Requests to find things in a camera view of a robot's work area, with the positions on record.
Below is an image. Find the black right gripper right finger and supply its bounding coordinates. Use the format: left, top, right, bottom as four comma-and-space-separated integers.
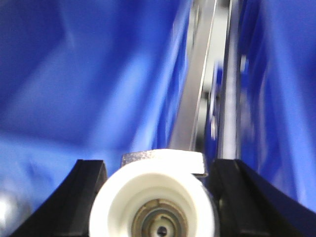
208, 159, 316, 237

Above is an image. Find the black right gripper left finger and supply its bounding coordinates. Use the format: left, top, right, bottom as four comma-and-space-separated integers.
11, 159, 107, 237

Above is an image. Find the blue shelf box left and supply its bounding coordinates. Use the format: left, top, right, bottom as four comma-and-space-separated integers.
0, 0, 192, 211

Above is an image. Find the blue shelf box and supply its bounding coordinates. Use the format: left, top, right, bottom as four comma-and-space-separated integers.
238, 0, 316, 211
0, 0, 192, 211

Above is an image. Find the blue shelf box right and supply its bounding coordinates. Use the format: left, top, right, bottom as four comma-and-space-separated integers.
238, 0, 316, 211

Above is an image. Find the stainless steel shelf rail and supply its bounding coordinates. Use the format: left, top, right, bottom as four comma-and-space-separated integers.
168, 0, 240, 159

